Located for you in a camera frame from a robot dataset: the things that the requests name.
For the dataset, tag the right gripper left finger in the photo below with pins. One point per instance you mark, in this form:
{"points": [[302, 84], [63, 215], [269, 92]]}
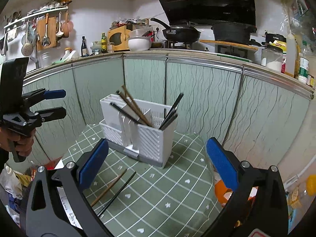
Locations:
{"points": [[75, 177]]}

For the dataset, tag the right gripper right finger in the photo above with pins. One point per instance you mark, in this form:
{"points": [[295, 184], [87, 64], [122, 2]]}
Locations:
{"points": [[241, 177]]}

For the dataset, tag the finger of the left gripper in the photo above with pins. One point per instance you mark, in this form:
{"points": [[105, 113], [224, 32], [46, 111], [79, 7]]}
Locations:
{"points": [[36, 96], [47, 115]]}

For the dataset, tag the black chopstick two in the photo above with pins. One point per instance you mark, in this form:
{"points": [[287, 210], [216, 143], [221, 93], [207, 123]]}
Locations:
{"points": [[107, 205]]}

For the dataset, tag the black chopstick one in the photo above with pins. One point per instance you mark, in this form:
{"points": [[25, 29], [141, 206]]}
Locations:
{"points": [[115, 106]]}

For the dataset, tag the wooden chopstick three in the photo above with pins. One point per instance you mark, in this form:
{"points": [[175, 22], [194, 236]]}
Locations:
{"points": [[133, 108]]}

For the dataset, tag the wooden chopstick one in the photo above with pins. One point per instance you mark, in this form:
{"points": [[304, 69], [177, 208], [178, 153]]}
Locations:
{"points": [[137, 106]]}

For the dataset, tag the black chopstick five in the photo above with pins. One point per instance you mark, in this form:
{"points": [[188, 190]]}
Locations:
{"points": [[178, 99]]}

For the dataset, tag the left human hand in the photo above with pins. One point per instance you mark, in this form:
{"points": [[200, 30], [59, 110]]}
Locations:
{"points": [[23, 144]]}

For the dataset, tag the metal utensil canister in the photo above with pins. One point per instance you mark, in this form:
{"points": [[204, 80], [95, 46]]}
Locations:
{"points": [[46, 57]]}

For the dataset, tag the wooden chopstick two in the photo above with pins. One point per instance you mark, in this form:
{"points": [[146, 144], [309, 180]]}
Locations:
{"points": [[108, 188]]}

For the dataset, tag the yellow lid glass jar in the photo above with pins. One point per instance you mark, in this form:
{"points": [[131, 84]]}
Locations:
{"points": [[301, 192]]}

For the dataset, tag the green checkered tablecloth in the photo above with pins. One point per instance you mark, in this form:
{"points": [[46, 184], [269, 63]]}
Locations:
{"points": [[177, 200]]}

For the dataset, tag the grey plastic utensil holder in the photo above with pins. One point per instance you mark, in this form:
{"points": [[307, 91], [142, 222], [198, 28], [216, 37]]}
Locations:
{"points": [[141, 142]]}

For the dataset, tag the black chopstick in holder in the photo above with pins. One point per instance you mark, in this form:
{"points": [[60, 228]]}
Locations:
{"points": [[169, 122], [168, 117]]}

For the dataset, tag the yellow microwave oven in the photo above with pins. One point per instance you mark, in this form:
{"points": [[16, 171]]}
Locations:
{"points": [[119, 37]]}

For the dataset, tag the white rice cooker pot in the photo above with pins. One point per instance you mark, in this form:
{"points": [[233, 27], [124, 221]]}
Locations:
{"points": [[139, 40]]}

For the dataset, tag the clear salt container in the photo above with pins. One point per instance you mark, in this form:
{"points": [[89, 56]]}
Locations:
{"points": [[271, 57]]}

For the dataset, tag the green label white bottle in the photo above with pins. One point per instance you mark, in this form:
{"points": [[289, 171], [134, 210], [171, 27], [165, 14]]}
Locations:
{"points": [[303, 70]]}

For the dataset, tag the white squeeze bottle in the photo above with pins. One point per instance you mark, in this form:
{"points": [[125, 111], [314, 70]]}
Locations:
{"points": [[291, 55]]}

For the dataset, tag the black cooking pot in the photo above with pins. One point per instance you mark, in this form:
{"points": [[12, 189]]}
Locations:
{"points": [[233, 32]]}

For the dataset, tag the black frying pan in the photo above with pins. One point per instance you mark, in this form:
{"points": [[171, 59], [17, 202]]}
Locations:
{"points": [[179, 33]]}

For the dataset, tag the black range hood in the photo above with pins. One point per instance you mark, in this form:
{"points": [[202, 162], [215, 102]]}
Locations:
{"points": [[206, 12]]}

